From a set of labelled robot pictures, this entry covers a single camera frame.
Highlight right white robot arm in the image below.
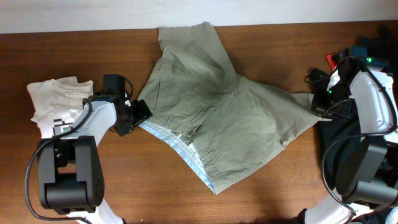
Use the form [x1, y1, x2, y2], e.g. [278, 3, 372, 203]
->
[302, 56, 397, 223]

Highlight white folded printed t-shirt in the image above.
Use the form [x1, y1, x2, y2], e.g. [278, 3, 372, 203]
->
[27, 76, 93, 139]

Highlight red garment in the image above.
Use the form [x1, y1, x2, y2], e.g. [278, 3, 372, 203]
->
[325, 54, 340, 71]

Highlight black garment pile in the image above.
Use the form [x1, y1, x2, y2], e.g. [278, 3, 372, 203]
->
[305, 25, 397, 189]

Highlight khaki green cargo shorts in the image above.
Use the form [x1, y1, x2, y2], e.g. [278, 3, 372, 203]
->
[139, 22, 319, 194]

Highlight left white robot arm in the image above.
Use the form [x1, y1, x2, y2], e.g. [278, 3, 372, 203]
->
[24, 94, 152, 223]

